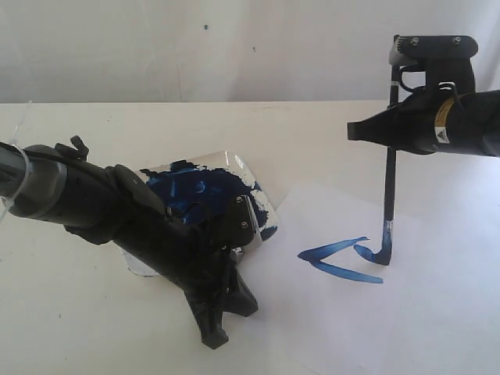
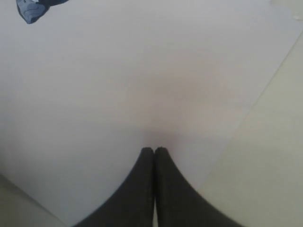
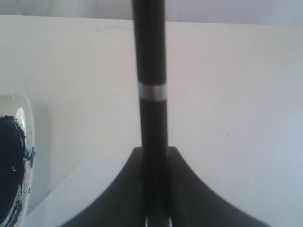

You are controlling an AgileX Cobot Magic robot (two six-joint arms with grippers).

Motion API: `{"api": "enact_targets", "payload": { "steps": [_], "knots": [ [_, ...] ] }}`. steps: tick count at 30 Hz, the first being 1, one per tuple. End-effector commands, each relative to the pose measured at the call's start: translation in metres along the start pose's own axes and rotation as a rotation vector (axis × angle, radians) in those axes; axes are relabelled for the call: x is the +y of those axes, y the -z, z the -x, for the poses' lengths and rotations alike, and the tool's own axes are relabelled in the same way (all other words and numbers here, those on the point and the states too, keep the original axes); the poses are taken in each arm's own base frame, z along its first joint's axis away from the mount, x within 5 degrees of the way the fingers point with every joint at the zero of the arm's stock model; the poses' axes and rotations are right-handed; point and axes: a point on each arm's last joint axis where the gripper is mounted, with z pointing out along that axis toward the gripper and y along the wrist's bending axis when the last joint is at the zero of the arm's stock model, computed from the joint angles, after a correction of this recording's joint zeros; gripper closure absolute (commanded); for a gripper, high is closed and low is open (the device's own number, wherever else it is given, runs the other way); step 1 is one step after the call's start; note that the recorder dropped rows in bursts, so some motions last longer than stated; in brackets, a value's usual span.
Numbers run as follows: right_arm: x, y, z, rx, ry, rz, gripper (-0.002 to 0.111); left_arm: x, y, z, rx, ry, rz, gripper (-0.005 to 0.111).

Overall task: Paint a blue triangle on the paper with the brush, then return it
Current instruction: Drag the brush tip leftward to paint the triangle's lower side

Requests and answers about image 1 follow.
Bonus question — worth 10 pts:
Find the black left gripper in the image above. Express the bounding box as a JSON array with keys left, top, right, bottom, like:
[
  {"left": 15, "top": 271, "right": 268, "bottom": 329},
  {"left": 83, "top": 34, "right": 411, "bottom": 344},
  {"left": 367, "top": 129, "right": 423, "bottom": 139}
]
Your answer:
[{"left": 65, "top": 165, "right": 259, "bottom": 348}]

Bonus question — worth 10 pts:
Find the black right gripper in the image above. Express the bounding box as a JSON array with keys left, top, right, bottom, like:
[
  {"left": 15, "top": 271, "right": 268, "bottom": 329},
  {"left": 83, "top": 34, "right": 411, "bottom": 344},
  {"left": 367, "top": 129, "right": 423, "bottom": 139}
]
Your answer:
[{"left": 347, "top": 90, "right": 488, "bottom": 155}]

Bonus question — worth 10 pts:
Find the black paintbrush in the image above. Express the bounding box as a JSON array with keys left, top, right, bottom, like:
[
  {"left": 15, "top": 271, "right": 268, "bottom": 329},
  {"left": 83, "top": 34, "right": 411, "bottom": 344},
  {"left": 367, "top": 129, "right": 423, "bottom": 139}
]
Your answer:
[{"left": 357, "top": 66, "right": 400, "bottom": 266}]

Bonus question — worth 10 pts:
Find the white paper sheet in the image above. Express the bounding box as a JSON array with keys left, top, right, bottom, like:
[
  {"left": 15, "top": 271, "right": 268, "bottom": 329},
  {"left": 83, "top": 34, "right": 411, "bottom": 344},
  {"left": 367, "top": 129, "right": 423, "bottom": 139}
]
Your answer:
[{"left": 220, "top": 181, "right": 499, "bottom": 374}]

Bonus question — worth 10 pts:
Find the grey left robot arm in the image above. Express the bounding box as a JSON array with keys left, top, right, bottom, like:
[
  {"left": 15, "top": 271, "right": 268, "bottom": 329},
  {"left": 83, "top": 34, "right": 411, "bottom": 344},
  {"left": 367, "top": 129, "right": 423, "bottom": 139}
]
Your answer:
[{"left": 1, "top": 136, "right": 258, "bottom": 349}]

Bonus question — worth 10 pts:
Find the white plate with blue paint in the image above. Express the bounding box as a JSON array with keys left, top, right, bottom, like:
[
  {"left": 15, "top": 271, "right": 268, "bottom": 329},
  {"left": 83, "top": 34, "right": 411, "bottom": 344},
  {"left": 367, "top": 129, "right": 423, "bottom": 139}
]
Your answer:
[{"left": 123, "top": 149, "right": 280, "bottom": 277}]

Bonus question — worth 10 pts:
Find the white zip tie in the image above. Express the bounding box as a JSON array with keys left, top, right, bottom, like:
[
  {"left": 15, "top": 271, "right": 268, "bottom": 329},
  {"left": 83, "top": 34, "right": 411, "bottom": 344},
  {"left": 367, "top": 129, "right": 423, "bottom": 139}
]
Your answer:
[{"left": 0, "top": 101, "right": 34, "bottom": 263}]

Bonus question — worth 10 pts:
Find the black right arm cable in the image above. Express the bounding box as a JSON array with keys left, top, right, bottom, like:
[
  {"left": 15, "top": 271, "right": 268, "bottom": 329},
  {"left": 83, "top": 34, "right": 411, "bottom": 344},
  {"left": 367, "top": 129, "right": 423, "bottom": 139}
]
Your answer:
[{"left": 398, "top": 64, "right": 466, "bottom": 110}]

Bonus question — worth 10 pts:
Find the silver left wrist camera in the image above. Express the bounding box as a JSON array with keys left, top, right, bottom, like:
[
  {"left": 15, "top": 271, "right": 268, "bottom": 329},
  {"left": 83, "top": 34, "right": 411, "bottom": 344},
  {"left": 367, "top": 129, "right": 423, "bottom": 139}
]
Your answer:
[{"left": 220, "top": 195, "right": 262, "bottom": 256}]

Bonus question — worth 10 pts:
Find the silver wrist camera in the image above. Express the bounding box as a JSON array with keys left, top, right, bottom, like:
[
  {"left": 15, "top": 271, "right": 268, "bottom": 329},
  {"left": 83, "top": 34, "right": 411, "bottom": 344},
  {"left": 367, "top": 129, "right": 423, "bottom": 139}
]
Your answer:
[
  {"left": 388, "top": 35, "right": 478, "bottom": 66},
  {"left": 220, "top": 195, "right": 262, "bottom": 256}
]

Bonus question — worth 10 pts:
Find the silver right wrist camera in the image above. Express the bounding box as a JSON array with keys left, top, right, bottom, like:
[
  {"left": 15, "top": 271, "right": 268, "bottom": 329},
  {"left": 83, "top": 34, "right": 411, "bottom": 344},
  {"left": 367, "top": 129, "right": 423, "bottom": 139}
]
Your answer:
[{"left": 388, "top": 35, "right": 478, "bottom": 66}]

